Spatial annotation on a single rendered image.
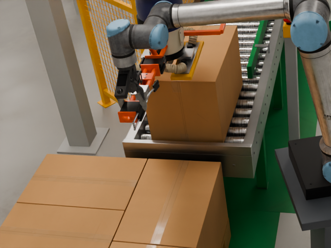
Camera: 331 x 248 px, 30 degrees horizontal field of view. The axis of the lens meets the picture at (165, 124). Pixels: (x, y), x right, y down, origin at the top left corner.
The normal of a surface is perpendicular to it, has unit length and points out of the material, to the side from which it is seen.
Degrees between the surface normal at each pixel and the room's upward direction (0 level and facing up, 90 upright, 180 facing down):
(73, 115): 90
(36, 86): 0
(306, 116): 0
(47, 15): 90
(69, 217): 0
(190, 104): 90
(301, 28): 88
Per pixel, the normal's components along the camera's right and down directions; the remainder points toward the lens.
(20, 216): -0.15, -0.81
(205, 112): -0.27, 0.59
